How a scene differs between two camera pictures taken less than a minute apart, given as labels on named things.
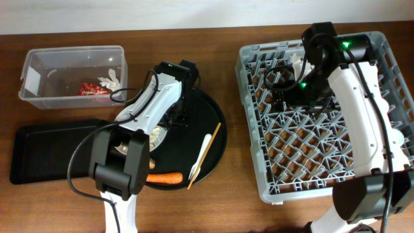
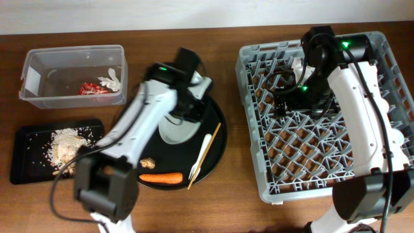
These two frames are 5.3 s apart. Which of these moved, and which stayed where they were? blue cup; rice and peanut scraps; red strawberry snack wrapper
Moved: rice and peanut scraps
Stayed: red strawberry snack wrapper; blue cup
